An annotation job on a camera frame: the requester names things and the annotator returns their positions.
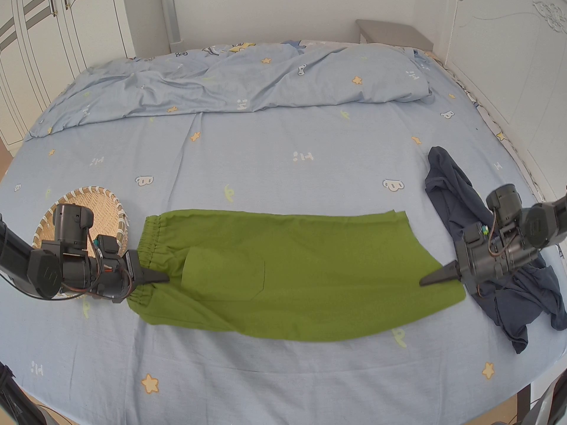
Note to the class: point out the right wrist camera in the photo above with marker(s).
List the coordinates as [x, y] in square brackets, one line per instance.
[474, 235]

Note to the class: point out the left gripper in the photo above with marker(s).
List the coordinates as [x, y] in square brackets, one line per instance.
[110, 281]

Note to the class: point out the green shorts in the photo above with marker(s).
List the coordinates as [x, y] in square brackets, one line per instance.
[310, 281]

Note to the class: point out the pale blue quilt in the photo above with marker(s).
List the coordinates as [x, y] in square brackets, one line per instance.
[265, 82]

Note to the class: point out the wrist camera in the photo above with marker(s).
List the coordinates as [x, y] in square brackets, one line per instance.
[474, 235]
[107, 246]

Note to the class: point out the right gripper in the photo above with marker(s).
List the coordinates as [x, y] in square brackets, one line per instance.
[483, 264]

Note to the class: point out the white wardrobe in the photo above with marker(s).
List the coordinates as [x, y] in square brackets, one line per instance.
[35, 38]

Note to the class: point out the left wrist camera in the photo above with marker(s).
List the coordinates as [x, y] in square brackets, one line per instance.
[107, 246]

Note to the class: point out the dark blue garment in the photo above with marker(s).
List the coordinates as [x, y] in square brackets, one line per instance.
[447, 193]

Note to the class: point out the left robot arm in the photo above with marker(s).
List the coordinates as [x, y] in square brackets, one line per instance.
[44, 272]

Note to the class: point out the round woven basket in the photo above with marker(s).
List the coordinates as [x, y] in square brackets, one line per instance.
[106, 210]

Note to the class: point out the grey bedside table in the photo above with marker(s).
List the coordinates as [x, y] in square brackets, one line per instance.
[390, 31]

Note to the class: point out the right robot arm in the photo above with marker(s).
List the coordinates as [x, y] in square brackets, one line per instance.
[540, 226]

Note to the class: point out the bed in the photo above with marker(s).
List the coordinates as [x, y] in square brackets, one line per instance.
[288, 157]

